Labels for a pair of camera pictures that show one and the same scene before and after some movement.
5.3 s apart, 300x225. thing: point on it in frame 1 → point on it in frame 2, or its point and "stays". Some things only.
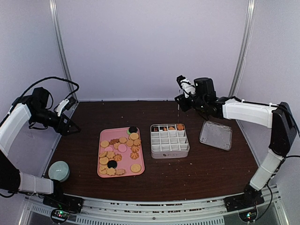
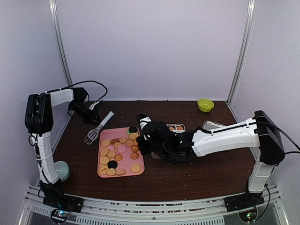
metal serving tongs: x=178 y=112 → x=92 y=135
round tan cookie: x=134 y=136 stays
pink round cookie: x=122 y=147 stays
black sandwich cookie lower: x=112 y=163 stays
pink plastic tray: x=120 y=153 stays
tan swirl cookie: x=134 y=155 stays
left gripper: x=63 y=130 → x=92 y=117
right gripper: x=181 y=102 → x=143 y=149
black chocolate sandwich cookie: x=132 y=129 stays
